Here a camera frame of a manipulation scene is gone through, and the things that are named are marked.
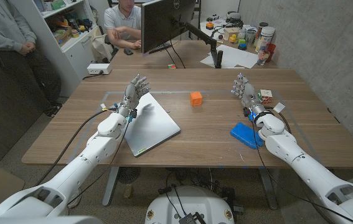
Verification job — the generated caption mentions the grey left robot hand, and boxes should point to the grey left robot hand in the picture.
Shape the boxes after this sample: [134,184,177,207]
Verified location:
[117,73,150,118]

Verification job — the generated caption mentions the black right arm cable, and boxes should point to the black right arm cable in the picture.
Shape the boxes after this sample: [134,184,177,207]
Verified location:
[243,107,353,222]

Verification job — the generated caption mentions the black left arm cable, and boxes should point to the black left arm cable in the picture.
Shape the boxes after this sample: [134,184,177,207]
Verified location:
[34,105,118,187]

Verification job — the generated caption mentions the small wooden box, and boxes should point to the small wooden box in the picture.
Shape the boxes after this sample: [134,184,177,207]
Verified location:
[223,27,240,41]

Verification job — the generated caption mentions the black computer monitor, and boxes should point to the black computer monitor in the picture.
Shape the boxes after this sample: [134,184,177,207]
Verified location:
[141,0,197,55]

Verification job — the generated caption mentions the orange block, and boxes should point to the orange block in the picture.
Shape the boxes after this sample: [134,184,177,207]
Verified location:
[190,91,204,107]

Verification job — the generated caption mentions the white paper sheets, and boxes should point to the white paper sheets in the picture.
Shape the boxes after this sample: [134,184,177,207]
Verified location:
[200,44,259,70]

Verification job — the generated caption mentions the black keyboard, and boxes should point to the black keyboard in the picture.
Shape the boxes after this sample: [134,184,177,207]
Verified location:
[148,42,173,54]

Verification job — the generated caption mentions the white shelving cabinet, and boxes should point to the white shelving cabinet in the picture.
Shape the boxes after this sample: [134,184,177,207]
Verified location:
[10,0,102,98]

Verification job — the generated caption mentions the white power strip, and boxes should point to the white power strip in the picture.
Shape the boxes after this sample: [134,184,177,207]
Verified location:
[87,63,113,75]

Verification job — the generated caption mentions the dark lidded canister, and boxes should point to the dark lidded canister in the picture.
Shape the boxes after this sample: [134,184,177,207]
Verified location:
[253,22,269,47]

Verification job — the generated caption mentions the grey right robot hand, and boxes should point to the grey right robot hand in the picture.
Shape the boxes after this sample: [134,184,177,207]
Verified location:
[230,72,267,116]

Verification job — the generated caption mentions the red cup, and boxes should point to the red cup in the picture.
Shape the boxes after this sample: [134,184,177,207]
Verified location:
[264,43,276,62]

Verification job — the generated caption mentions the standing person in grey hoodie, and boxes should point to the standing person in grey hoodie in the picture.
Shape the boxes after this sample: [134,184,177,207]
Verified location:
[0,0,62,119]

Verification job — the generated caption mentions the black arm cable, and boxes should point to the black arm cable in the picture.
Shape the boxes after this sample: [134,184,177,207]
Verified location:
[243,107,353,222]
[34,105,118,187]

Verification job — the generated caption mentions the seated person in white shirt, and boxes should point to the seated person in white shirt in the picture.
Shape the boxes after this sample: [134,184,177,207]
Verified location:
[103,0,143,50]

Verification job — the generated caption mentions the clear glass jar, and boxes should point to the clear glass jar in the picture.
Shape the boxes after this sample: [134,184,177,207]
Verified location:
[257,49,269,67]

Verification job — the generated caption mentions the silver closed laptop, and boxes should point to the silver closed laptop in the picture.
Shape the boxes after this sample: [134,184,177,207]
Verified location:
[123,92,182,157]

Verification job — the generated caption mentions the white robot torso base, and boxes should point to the white robot torso base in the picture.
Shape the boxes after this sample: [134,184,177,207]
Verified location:
[144,185,235,224]

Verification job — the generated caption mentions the white lidded jar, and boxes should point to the white lidded jar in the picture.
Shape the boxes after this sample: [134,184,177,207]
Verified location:
[255,26,276,53]

